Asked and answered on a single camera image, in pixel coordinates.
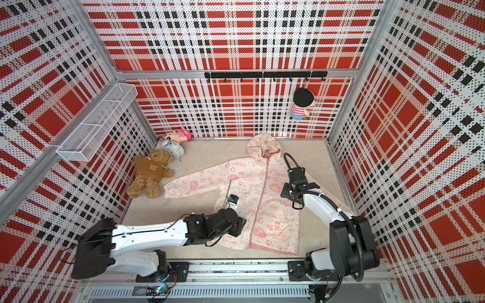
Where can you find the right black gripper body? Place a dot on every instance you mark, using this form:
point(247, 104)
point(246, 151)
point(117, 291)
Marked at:
point(288, 192)

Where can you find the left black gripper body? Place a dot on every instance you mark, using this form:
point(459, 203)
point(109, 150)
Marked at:
point(234, 230)

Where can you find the cream pink printed jacket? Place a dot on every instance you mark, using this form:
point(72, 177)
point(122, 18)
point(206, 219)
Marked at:
point(257, 180)

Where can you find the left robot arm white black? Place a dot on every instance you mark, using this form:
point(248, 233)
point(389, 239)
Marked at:
point(107, 246)

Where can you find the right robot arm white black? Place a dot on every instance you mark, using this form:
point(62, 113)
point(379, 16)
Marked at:
point(352, 249)

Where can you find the brown teddy bear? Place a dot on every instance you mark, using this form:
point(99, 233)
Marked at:
point(150, 171)

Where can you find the black-haired striped doll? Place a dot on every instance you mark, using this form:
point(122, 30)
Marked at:
point(302, 100)

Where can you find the green circuit board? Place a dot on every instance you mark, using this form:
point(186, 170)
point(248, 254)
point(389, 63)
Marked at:
point(160, 290)

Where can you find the pink plush doll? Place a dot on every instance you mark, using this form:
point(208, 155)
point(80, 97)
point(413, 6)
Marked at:
point(179, 136)

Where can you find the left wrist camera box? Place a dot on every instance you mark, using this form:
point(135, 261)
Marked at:
point(232, 202)

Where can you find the aluminium front rail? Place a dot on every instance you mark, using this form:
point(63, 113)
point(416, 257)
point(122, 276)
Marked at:
point(251, 280)

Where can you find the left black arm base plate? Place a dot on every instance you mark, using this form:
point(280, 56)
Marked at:
point(176, 272)

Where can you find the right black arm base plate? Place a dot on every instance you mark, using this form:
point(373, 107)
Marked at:
point(302, 270)

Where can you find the black wall hook rail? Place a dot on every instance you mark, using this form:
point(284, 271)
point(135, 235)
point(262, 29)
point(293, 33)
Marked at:
point(265, 74)

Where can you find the white wire mesh basket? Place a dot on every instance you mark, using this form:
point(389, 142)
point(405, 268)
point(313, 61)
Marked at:
point(85, 140)

